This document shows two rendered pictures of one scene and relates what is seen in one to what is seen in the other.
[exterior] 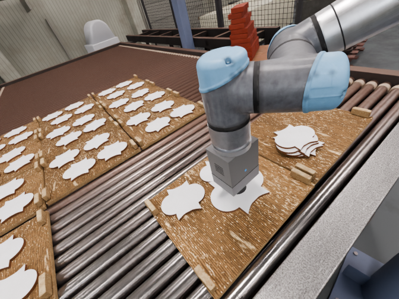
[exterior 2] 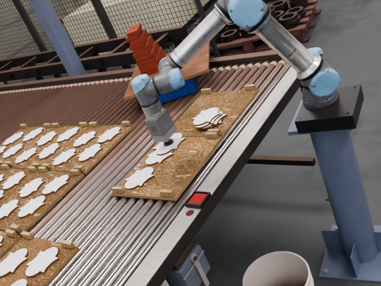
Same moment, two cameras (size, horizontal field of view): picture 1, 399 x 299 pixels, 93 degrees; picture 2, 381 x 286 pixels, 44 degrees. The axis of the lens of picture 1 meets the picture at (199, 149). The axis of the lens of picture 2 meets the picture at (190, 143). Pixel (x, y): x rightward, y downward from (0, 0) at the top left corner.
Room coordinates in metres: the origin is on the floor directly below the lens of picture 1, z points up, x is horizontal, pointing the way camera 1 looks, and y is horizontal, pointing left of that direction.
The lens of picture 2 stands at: (-1.40, 0.40, 1.93)
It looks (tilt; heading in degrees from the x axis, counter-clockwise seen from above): 28 degrees down; 342
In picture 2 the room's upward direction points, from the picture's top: 24 degrees counter-clockwise
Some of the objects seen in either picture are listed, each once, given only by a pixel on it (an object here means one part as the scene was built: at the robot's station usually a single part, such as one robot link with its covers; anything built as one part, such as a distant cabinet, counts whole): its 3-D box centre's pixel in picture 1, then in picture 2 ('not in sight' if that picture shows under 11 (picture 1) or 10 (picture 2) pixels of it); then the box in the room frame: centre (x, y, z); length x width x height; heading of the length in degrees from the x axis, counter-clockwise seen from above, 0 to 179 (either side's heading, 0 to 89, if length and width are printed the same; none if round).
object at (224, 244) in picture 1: (224, 196); (168, 165); (0.36, -0.04, 0.93); 0.41 x 0.35 x 0.02; 119
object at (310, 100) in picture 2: not in sight; (317, 89); (0.12, -0.71, 0.99); 0.15 x 0.15 x 0.10
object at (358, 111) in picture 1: (360, 112); (249, 87); (0.54, -0.64, 0.95); 0.06 x 0.02 x 0.03; 29
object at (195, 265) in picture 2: not in sight; (187, 269); (-0.07, 0.17, 0.77); 0.14 x 0.11 x 0.18; 118
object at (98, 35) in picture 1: (105, 52); not in sight; (5.53, 1.59, 0.67); 0.68 x 0.58 x 1.34; 125
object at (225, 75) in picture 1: (226, 89); (145, 89); (0.28, -0.07, 1.31); 0.09 x 0.08 x 0.11; 64
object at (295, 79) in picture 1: (294, 79); (168, 79); (0.25, -0.16, 1.31); 0.11 x 0.11 x 0.08; 64
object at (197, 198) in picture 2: not in sight; (198, 200); (0.03, 0.00, 0.92); 0.06 x 0.06 x 0.01; 28
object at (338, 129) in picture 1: (297, 130); (211, 113); (0.56, -0.40, 0.93); 0.41 x 0.35 x 0.02; 119
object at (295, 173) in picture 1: (300, 175); (212, 135); (0.34, -0.27, 0.95); 0.06 x 0.02 x 0.03; 29
